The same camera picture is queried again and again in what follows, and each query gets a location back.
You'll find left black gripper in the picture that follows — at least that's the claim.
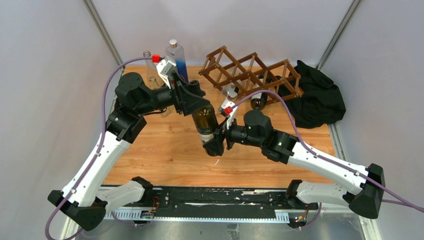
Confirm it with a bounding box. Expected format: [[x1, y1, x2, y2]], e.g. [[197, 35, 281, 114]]
[[136, 70, 211, 116]]

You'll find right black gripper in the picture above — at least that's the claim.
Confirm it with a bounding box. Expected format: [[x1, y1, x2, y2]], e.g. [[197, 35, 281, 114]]
[[203, 114, 264, 156]]

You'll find dark wine bottle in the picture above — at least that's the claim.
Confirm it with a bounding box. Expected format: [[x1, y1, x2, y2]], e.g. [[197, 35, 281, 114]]
[[250, 74, 272, 111], [191, 103, 218, 144]]

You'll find clear bottle black cap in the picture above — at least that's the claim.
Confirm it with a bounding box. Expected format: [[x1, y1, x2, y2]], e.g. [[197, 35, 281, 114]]
[[221, 82, 238, 102]]

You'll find clear bottle black label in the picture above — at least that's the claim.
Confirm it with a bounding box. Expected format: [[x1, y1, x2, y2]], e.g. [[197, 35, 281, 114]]
[[145, 59, 164, 90]]

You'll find blue square glass bottle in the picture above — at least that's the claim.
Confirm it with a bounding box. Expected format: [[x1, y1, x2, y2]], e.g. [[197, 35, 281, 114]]
[[165, 39, 189, 83]]

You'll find clear glass bottle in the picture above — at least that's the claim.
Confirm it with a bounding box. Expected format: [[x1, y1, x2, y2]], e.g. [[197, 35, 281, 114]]
[[160, 107, 173, 118]]

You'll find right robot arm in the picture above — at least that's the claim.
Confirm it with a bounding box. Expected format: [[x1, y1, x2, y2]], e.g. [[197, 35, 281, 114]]
[[203, 110, 385, 219]]

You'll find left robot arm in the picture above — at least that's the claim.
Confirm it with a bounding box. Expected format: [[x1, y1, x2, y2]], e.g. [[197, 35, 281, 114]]
[[47, 72, 209, 231]]

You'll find brown wooden wine rack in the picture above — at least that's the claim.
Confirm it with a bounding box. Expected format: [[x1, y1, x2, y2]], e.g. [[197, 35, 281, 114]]
[[198, 45, 304, 100]]

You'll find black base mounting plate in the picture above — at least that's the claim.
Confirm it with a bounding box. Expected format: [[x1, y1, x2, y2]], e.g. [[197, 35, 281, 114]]
[[120, 186, 320, 221]]

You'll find black cloth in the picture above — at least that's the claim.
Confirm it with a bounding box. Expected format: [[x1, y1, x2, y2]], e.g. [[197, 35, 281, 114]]
[[285, 60, 347, 129]]

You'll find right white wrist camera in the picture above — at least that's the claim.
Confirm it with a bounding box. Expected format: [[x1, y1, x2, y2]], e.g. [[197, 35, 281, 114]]
[[218, 99, 238, 130]]

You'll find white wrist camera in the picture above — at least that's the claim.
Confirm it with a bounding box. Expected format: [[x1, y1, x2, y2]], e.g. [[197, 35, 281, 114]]
[[218, 99, 238, 130], [156, 56, 177, 89]]

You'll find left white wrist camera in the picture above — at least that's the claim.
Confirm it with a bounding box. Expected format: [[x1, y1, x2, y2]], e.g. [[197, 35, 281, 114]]
[[156, 56, 177, 89]]

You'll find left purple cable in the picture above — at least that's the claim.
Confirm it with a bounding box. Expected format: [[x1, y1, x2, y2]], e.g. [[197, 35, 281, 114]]
[[44, 54, 162, 240]]

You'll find purple cable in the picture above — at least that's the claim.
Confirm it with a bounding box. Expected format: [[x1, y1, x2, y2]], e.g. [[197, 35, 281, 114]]
[[223, 89, 424, 229], [44, 54, 162, 240]]

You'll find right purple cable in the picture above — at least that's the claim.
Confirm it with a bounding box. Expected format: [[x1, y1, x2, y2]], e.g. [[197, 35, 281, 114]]
[[223, 89, 424, 229]]

